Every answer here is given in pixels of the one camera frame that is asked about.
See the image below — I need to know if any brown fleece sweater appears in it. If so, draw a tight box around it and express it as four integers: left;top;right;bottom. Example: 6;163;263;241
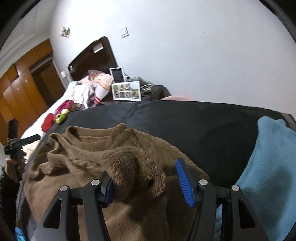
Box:
24;123;208;240

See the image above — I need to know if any white tablet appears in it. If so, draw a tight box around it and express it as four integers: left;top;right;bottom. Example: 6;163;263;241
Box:
109;67;126;83

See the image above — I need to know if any dark wooden headboard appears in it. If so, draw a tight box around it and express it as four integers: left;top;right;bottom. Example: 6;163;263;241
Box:
68;37;118;81

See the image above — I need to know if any brown wooden door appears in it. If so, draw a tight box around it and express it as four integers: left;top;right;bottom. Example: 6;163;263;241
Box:
31;60;65;107

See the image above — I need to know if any photo frame collage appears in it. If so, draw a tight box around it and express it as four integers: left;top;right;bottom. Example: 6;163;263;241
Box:
111;81;142;101

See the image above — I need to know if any operator left hand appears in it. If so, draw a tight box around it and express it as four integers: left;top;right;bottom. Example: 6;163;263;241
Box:
4;151;27;183

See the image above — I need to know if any white bedside lamp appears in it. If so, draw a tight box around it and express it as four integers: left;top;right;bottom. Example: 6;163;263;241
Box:
60;70;69;85

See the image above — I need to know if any folded teal fleece garment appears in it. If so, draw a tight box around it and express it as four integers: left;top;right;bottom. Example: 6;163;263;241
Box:
211;116;295;240

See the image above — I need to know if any magenta folded garment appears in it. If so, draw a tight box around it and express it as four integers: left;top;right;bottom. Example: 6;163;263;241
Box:
55;100;75;114

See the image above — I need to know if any white bed sheet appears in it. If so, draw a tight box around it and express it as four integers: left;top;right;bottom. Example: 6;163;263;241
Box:
21;81;79;149

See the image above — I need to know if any wall lamp fixture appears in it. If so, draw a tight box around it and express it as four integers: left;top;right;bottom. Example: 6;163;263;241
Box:
59;27;71;38

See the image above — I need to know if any black jacket sleeve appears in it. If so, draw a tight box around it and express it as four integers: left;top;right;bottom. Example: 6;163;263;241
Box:
1;168;20;233

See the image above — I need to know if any red folded garment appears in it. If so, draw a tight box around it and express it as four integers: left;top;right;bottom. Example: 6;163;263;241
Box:
41;113;56;133

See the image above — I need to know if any white crumpled blanket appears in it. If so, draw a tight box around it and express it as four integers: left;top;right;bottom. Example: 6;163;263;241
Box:
67;76;97;109

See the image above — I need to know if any pink striped pillow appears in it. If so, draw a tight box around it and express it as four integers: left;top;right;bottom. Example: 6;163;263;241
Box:
88;70;114;105

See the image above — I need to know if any black satin work cloth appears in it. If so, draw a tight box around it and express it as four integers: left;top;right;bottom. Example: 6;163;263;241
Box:
16;99;296;241

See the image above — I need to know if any orange wooden wardrobe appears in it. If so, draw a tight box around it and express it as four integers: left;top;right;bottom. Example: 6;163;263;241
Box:
0;39;53;145

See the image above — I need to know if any green toy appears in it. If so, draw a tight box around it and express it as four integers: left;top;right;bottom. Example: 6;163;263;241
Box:
55;109;70;124

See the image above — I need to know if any white wall switch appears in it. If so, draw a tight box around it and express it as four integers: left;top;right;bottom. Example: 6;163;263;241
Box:
120;27;129;38

